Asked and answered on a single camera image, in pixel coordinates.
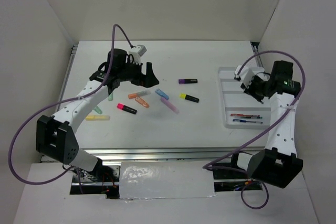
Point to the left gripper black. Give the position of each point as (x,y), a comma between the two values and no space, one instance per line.
(147,80)

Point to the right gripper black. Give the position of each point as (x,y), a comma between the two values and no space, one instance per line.
(250,90)

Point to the green pen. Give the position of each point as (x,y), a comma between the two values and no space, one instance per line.
(256,116)

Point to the red pen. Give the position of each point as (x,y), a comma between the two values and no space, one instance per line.
(242,115)

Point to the blue pen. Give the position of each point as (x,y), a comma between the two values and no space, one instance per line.
(247,121)

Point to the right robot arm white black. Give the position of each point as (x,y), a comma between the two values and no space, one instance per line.
(277,164)

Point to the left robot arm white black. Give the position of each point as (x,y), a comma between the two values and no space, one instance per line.
(55,136)

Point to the blue translucent highlighter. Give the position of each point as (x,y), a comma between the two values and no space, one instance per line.
(161,94)

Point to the orange translucent highlighter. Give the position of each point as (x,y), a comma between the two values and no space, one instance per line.
(142,102)

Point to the orange grey highlighter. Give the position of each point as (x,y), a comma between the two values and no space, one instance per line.
(139,94)

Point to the pink translucent highlighter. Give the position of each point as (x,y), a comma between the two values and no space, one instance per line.
(169,105)

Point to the white compartment tray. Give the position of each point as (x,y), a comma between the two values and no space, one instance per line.
(234,100)

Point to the purple black highlighter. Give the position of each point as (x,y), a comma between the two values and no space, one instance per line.
(187,81)

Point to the yellow black highlighter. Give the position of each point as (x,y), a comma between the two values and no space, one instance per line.
(189,97)

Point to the pink black highlighter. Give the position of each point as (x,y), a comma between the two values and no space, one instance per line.
(126,108)

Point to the pale green highlighter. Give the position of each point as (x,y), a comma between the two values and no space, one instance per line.
(110,97)

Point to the pale yellow highlighter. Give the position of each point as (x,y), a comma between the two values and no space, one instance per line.
(97,118)

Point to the white foil cover panel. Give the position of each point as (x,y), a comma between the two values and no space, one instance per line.
(156,180)

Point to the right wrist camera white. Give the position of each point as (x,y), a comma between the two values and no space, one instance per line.
(244,75)

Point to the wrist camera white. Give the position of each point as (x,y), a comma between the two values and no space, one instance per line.
(136,53)
(244,75)

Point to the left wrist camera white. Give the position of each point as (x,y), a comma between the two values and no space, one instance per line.
(136,53)

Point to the aluminium frame rail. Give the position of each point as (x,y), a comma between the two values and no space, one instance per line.
(158,154)

